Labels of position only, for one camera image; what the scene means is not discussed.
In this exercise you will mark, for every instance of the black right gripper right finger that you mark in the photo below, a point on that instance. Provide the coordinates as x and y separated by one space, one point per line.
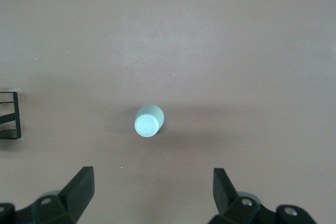
228 195

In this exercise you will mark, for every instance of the mint green plastic cup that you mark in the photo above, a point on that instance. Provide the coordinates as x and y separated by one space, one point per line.
148 123

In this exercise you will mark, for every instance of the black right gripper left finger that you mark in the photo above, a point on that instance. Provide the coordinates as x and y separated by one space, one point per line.
71 195

